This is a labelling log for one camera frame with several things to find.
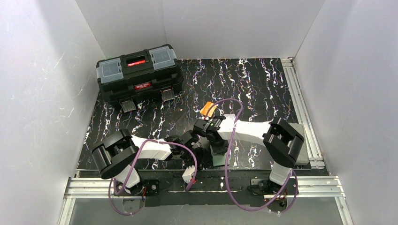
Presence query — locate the mint green card holder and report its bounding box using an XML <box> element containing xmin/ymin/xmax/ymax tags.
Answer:
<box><xmin>210</xmin><ymin>145</ymin><xmax>230</xmax><ymax>167</ymax></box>

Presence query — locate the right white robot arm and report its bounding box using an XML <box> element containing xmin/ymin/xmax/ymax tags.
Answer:
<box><xmin>192</xmin><ymin>114</ymin><xmax>305</xmax><ymax>186</ymax></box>

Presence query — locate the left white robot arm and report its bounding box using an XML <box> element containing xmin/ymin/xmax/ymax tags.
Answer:
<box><xmin>91</xmin><ymin>129</ymin><xmax>205</xmax><ymax>197</ymax></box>

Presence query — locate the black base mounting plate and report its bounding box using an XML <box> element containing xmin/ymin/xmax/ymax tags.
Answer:
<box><xmin>67</xmin><ymin>170</ymin><xmax>271</xmax><ymax>207</ymax></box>

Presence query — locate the black toolbox with grey lids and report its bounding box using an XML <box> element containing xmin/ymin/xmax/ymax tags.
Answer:
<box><xmin>96</xmin><ymin>44</ymin><xmax>184</xmax><ymax>112</ymax></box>

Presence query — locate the grey pad on table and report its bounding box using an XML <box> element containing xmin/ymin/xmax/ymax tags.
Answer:
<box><xmin>289</xmin><ymin>122</ymin><xmax>310</xmax><ymax>166</ymax></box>

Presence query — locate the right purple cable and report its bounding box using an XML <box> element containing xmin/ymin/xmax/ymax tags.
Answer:
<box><xmin>203</xmin><ymin>98</ymin><xmax>300</xmax><ymax>213</ymax></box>

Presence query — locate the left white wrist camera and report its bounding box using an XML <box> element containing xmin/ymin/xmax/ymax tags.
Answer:
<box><xmin>182</xmin><ymin>165</ymin><xmax>195</xmax><ymax>184</ymax></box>

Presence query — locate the aluminium frame rail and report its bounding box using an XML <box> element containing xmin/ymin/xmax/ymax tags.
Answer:
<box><xmin>281</xmin><ymin>58</ymin><xmax>325</xmax><ymax>169</ymax></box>

